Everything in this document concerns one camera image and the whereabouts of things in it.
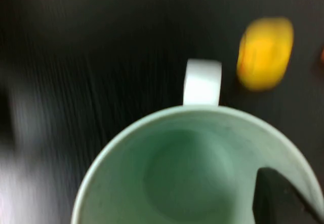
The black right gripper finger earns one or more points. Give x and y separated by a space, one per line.
278 203

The pale green plastic cup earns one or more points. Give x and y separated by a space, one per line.
177 170

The yellow rubber duck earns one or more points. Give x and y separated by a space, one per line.
265 56

